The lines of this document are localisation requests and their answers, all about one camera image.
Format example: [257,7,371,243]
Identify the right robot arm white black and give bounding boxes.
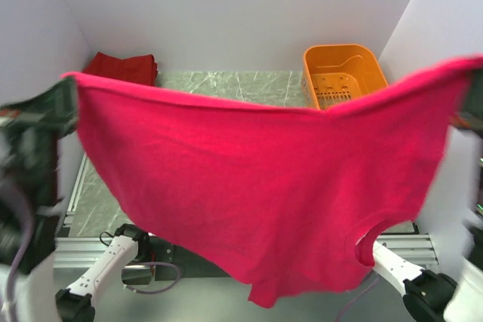
[373,59,482,321]

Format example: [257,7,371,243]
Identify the pink t shirt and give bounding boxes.
[74,56,482,308]

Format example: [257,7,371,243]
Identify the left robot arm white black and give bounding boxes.
[1,76,151,321]

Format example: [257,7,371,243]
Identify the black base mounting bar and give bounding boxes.
[150,235,230,278]

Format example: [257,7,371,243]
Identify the aluminium frame rail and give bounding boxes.
[54,211,438,269]

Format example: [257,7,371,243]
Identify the orange plastic basket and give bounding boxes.
[301,44,388,110]

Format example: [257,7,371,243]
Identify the folded dark red t shirt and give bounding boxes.
[83,52,158,86]

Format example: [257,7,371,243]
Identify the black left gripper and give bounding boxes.
[0,71,82,196]

